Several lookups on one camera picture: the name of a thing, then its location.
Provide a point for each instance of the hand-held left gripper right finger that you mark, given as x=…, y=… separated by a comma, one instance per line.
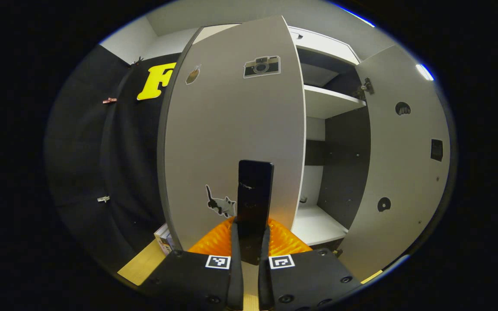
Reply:
x=265, y=285

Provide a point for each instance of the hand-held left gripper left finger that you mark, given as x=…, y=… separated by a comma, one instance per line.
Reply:
x=235, y=285

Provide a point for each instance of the grey double-door shoe cabinet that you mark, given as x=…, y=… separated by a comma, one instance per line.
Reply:
x=344, y=164

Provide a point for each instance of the grey cabinet door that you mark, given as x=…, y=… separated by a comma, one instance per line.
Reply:
x=404, y=172
x=223, y=129

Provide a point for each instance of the white bottom cabinet shelf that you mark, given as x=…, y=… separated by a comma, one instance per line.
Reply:
x=318, y=224

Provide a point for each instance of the white cabinet shelf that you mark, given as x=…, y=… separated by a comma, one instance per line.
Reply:
x=327, y=103
x=318, y=224

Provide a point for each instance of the white middle cabinet shelf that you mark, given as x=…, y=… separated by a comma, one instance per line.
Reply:
x=327, y=103

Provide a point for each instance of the metal right door hinge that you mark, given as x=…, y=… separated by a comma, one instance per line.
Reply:
x=366, y=86

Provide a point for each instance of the grey cabinet drawer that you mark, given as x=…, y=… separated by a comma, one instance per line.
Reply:
x=327, y=47

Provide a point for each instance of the small printed cardboard box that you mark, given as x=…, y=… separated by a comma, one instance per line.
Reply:
x=164, y=239

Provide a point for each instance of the silver cloth clip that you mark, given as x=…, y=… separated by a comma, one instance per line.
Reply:
x=103, y=198

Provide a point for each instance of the black backdrop cloth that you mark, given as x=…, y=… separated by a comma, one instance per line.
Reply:
x=84, y=172

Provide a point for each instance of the black spring clamp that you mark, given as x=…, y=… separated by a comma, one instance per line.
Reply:
x=137, y=61

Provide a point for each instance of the short ceiling light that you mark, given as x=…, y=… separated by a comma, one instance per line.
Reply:
x=424, y=71

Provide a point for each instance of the long ceiling light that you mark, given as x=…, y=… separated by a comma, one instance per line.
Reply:
x=357, y=15

